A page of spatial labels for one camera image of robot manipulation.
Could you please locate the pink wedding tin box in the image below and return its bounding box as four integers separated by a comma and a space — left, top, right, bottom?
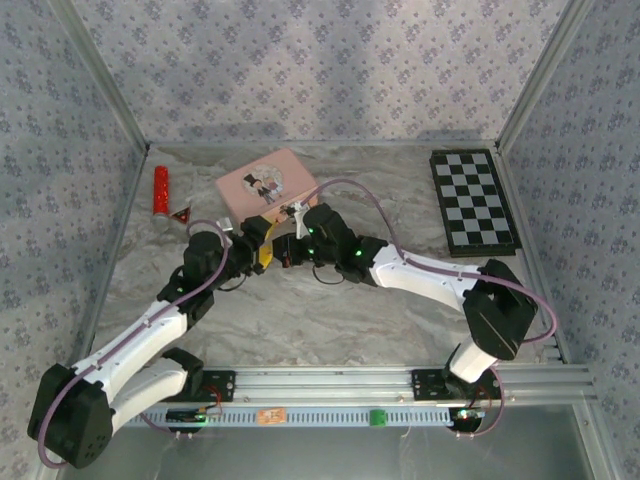
214, 147, 317, 226

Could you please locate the red glitter tube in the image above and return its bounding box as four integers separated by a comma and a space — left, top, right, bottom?
151, 165, 172, 231

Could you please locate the black grey chessboard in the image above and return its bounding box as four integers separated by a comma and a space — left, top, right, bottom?
428, 148, 523, 259

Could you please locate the grey metal panel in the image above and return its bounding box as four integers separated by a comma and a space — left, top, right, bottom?
107, 422, 596, 480

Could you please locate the thin black cable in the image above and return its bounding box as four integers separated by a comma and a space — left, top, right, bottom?
217, 272, 248, 293
310, 264, 347, 287

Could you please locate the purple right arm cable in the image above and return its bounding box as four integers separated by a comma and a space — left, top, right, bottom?
298, 178, 559, 441

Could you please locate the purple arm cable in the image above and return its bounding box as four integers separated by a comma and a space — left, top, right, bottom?
298, 178, 559, 441
37, 219, 234, 471

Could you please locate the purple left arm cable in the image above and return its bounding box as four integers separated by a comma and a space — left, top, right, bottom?
37, 219, 234, 471

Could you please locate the aluminium side rail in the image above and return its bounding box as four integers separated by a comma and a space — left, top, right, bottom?
497, 143, 572, 364
62, 143, 154, 374

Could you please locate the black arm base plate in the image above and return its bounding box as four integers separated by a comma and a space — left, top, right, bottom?
410, 368, 502, 402
184, 368, 237, 404

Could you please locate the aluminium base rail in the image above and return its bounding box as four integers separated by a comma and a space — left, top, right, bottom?
199, 363, 599, 404

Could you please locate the grey slotted cable duct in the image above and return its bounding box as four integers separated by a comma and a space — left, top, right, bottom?
124, 406, 457, 427

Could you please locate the aluminium frame post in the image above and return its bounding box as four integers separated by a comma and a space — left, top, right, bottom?
52, 0, 152, 151
497, 0, 599, 151

